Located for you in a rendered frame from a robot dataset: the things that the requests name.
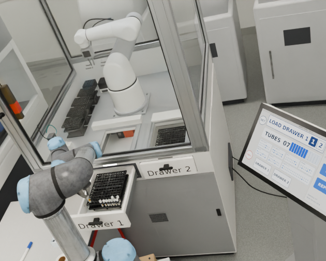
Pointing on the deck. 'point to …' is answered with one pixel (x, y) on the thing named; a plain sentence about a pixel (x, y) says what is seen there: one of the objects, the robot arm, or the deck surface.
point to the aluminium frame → (193, 120)
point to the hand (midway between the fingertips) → (87, 195)
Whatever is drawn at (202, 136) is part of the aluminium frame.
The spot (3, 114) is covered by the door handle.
